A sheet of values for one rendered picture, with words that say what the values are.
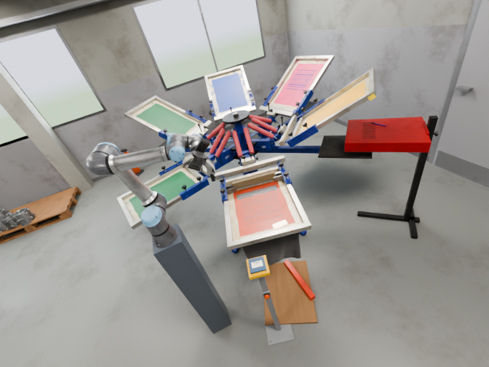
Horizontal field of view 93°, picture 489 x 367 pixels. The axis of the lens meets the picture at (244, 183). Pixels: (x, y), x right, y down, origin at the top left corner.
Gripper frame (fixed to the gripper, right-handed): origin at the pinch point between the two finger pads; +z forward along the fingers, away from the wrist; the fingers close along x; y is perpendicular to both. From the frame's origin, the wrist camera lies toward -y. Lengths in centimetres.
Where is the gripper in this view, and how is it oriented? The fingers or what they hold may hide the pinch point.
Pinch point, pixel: (200, 167)
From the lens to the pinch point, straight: 108.4
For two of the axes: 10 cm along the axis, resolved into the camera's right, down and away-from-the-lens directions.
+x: -8.8, -2.4, -4.0
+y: -4.2, 7.8, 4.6
